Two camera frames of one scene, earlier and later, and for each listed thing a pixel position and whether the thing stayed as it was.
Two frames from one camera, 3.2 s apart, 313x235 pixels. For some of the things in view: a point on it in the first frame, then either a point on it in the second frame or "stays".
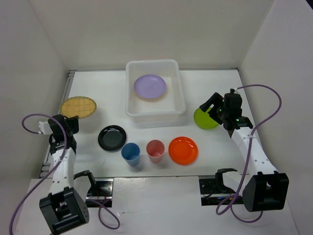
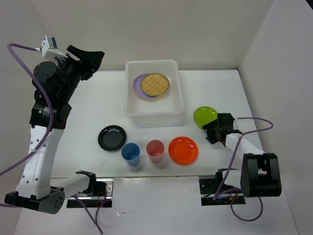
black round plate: [111, 138] stays
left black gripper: [74, 121] to [91, 59]
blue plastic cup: [130, 152] stays
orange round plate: [183, 151] stays
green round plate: [203, 120] stays
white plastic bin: [154, 97] stays
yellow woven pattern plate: [81, 106] to [154, 84]
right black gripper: [216, 99] to [209, 127]
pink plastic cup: [155, 149] stays
